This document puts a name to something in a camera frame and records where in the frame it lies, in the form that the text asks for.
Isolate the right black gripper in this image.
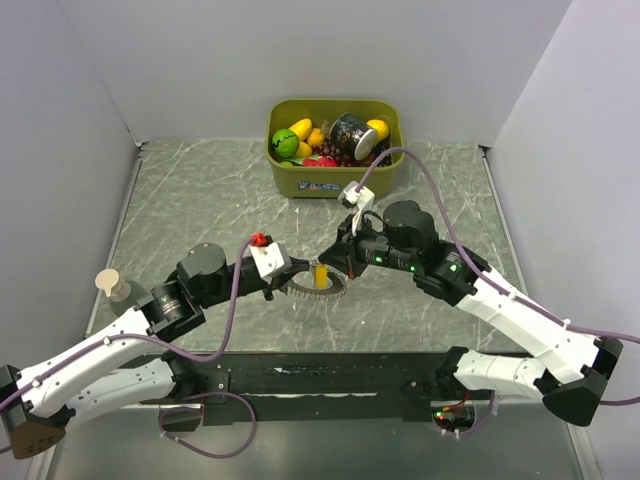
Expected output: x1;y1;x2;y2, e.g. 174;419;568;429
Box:
319;211;418;279

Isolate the yellow tag key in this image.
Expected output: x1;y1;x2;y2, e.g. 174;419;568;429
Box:
313;264;329;290

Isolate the large metal keyring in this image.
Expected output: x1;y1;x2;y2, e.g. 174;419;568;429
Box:
289;261;347;301

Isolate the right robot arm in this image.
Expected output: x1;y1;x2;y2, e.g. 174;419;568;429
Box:
319;200;623;427

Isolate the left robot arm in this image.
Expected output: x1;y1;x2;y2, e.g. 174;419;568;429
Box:
1;237;311;459

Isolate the red toy dragonfruit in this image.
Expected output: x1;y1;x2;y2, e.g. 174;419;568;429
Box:
301;155;339;168

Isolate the olive green plastic bin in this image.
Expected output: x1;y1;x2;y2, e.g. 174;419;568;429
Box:
265;98;404;198

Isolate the small yellow toy lemon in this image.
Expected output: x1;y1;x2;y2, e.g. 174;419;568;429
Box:
294;142;313;158

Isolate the orange toy fruit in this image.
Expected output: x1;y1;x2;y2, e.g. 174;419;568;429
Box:
304;128;325;149

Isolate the black printed can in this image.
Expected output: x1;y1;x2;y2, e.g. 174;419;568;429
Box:
330;113;378;161

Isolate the green toy watermelon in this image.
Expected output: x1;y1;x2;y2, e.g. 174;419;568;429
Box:
271;129;300;159

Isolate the yellow toy lemon right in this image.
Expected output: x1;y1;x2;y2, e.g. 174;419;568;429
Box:
366;119;390;143

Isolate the yellow toy mango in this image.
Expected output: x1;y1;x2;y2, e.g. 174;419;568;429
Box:
289;118;313;142

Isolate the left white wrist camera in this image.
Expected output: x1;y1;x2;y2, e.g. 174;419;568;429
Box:
249;242;292;281

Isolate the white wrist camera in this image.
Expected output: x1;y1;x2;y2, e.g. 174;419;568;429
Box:
338;181;375;236
249;242;292;281

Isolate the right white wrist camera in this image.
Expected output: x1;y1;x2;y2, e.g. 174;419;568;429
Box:
338;181;375;236

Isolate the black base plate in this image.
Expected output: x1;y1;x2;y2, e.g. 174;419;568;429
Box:
114;352;501;426

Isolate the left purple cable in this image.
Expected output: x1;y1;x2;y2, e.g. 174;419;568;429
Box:
0;239;259;460

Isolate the purple cable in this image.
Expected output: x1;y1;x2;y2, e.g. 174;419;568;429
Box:
0;239;259;460
357;147;640;437

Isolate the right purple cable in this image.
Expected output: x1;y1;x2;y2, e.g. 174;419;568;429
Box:
357;147;640;437

